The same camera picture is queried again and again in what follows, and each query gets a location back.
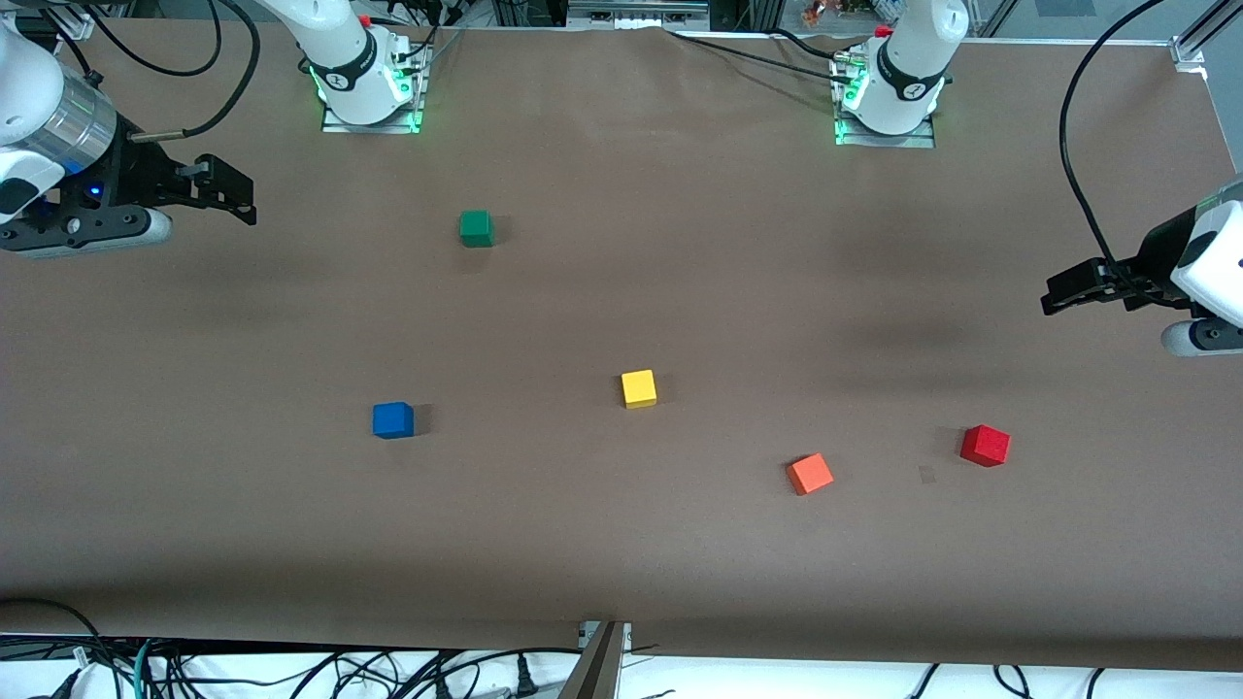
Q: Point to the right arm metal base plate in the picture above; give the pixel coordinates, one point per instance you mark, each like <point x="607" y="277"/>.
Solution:
<point x="413" y="97"/>

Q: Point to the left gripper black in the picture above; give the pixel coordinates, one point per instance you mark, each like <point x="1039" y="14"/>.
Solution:
<point x="1156" y="254"/>

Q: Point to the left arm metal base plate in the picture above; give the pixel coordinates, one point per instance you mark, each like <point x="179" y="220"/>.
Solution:
<point x="923" y="139"/>

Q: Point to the blue cube block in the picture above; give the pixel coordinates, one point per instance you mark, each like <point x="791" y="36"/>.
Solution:
<point x="392" y="419"/>

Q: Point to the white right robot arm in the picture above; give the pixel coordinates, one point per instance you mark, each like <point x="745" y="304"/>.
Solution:
<point x="340" y="49"/>

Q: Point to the red cube block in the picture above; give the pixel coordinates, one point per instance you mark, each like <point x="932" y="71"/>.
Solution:
<point x="985" y="446"/>

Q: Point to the orange cube block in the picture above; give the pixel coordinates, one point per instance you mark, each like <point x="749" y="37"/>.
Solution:
<point x="809" y="474"/>

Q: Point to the yellow cube block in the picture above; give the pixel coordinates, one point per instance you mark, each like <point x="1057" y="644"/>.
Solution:
<point x="638" y="388"/>

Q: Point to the small metal table bracket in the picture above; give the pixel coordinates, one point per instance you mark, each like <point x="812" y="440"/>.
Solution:
<point x="587" y="633"/>

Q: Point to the green cube block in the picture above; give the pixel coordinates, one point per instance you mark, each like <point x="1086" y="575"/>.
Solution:
<point x="475" y="228"/>

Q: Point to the brown slanted bar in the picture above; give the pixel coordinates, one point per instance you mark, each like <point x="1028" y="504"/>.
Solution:
<point x="594" y="670"/>

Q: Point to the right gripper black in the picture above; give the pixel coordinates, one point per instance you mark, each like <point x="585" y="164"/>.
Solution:
<point x="139" y="173"/>

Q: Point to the white power strip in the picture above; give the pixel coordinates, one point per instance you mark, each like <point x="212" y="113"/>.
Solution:
<point x="636" y="12"/>

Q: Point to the brown paper table cover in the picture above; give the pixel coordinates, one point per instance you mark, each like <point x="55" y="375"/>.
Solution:
<point x="621" y="553"/>

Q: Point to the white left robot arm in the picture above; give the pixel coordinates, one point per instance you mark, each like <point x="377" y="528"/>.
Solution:
<point x="908" y="58"/>

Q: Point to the black power plug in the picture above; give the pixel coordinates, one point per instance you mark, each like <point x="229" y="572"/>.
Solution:
<point x="526" y="680"/>

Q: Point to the aluminium corner bracket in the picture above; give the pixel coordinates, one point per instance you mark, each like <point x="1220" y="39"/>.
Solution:
<point x="1189" y="50"/>
<point x="76" y="27"/>

